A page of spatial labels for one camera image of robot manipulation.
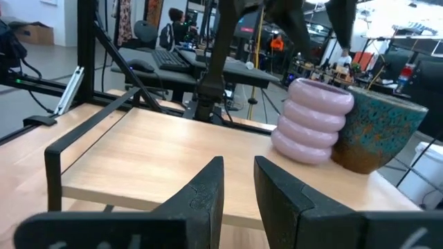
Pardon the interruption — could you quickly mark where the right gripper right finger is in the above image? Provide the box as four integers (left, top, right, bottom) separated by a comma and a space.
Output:
254, 155, 364, 249

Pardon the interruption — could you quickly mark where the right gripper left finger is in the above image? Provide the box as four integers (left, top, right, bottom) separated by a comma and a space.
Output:
152, 156, 225, 249

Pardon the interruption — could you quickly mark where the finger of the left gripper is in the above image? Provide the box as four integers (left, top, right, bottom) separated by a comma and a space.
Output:
325, 0, 357, 49
266, 0, 312, 59

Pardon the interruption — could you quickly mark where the ribbed lilac mug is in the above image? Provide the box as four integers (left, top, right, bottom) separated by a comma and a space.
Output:
271, 77, 355, 165

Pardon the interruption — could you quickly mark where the teal and brown glazed mug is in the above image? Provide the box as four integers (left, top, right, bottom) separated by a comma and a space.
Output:
331, 86, 429, 175

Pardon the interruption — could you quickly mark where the yellow pole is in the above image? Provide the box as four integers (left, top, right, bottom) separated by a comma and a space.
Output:
247, 6, 264, 120

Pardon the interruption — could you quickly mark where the dark grey desk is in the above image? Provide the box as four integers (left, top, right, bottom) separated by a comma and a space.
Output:
110, 46, 200, 94
178, 50, 280, 90

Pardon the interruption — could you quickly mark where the red and white bottle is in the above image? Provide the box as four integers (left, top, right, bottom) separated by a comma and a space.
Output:
397, 64, 415, 87

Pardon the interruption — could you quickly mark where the person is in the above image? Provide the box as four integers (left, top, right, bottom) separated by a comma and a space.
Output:
159, 7, 199, 49

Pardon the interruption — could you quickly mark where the black keyboard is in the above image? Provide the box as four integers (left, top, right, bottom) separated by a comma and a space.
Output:
151, 48, 191, 73

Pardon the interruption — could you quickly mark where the white bucket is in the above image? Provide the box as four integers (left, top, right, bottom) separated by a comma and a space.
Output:
397, 141, 443, 210

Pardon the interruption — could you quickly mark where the black office chair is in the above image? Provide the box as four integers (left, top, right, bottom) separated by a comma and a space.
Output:
134, 19, 159, 44

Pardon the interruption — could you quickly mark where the black computer mouse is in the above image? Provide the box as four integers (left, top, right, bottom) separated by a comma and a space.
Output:
126, 58, 156, 73

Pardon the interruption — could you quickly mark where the cardboard box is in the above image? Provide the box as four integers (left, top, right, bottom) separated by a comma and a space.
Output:
13, 22, 55, 46

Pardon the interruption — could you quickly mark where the wooden shelf with black frame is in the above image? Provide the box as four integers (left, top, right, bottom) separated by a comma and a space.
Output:
44, 86, 422, 231

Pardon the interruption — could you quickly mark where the black metal table frame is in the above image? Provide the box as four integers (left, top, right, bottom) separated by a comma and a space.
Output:
0, 0, 278, 146

